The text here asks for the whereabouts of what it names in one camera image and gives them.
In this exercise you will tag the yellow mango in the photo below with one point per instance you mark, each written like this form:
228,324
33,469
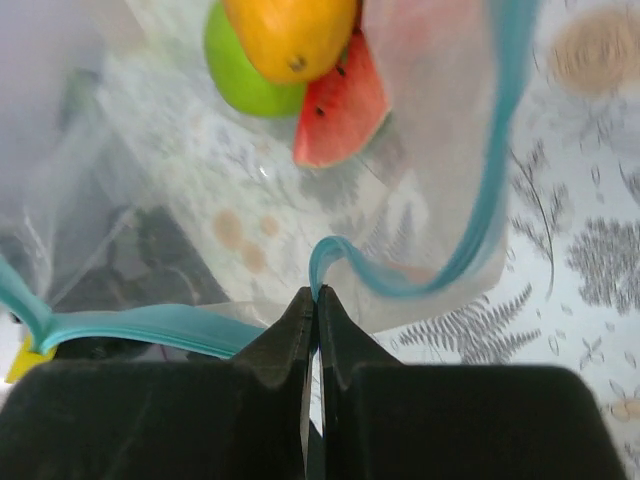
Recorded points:
292,41

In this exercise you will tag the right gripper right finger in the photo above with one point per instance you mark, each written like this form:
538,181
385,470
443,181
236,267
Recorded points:
383,419

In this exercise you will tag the floral table mat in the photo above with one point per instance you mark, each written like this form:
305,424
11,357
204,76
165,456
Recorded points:
569,292

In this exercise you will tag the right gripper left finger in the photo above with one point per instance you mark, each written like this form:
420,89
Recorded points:
242,418

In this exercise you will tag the green apple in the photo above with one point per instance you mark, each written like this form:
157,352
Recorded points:
239,84

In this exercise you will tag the clear zip top bag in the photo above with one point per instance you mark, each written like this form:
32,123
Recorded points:
137,204

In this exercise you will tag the watermelon slice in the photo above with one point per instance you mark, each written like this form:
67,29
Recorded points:
342,110

